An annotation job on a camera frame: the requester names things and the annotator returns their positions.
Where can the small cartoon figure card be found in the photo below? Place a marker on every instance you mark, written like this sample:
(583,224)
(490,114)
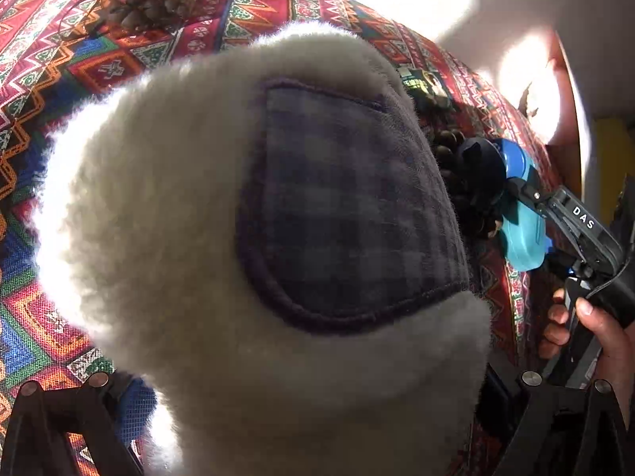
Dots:
(425,89)

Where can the blue plastic toy figure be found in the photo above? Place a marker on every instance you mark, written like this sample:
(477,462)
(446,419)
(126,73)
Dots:
(481,183)

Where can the white plush bear gingham patch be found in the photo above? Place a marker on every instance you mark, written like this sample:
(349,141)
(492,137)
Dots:
(263,235)

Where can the pine cone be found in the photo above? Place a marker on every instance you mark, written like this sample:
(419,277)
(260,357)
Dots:
(123,18)

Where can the teal glasses case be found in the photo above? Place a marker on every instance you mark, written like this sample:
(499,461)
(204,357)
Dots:
(524,232)

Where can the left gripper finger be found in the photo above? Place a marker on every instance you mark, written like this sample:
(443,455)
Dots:
(130,403)

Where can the yellow cushion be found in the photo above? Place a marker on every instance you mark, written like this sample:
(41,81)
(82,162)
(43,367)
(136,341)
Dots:
(615,158)

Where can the orange cardboard box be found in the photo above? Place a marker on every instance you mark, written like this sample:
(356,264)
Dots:
(568,146)

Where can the patterned red tablecloth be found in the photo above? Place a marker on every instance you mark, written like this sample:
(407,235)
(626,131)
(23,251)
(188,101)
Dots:
(56,375)

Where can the person right hand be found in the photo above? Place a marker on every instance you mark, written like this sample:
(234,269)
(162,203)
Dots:
(616,362)

